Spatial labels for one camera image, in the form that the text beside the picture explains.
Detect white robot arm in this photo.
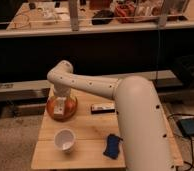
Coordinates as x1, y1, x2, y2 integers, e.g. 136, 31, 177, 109
47, 60, 176, 171

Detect brown ceramic bowl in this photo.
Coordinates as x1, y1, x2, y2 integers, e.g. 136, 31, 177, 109
46, 96, 78, 122

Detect white cup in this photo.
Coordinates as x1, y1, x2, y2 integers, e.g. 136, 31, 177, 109
54, 129, 76, 154

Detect dark rectangular box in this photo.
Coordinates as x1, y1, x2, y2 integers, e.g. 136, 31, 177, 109
91, 103, 115, 114

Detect blue cloth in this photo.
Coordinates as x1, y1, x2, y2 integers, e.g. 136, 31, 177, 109
103, 134, 121, 159

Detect wooden workbench shelf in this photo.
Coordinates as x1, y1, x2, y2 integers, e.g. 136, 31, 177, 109
0, 0, 194, 38

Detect black bag on shelf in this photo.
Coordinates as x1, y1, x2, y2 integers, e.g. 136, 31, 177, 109
91, 10, 114, 25

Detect black power adapter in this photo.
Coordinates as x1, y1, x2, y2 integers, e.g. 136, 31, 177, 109
177, 118, 194, 137

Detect metal rail beam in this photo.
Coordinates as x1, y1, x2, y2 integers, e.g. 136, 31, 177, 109
0, 70, 179, 102

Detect black cable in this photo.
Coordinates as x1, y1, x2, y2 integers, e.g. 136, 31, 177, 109
183, 134, 194, 171

